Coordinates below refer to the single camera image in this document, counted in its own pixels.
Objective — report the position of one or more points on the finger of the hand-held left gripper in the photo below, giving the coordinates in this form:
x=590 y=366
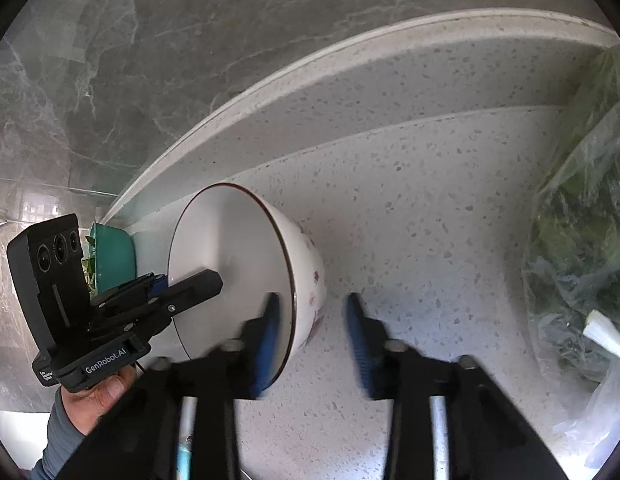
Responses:
x=135 y=287
x=200 y=285

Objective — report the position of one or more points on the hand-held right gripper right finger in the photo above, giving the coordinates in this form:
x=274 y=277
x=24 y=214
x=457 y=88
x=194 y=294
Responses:
x=357 y=345

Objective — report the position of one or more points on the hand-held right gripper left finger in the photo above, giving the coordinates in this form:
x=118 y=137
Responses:
x=267 y=345

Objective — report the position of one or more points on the white red-flowered bowl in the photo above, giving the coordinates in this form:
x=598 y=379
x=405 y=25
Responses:
x=230 y=240

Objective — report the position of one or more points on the person's left forearm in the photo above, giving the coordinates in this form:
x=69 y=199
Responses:
x=57 y=440

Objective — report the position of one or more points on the person's left hand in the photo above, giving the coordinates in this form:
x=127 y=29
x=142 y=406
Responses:
x=100 y=400

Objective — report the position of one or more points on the green bowl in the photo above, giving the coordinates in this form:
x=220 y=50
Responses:
x=115 y=255

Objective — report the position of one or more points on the clear plastic bag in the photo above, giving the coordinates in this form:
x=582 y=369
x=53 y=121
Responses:
x=590 y=400

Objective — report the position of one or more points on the bagged leafy greens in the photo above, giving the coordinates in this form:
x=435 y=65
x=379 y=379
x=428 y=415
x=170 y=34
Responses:
x=580 y=240

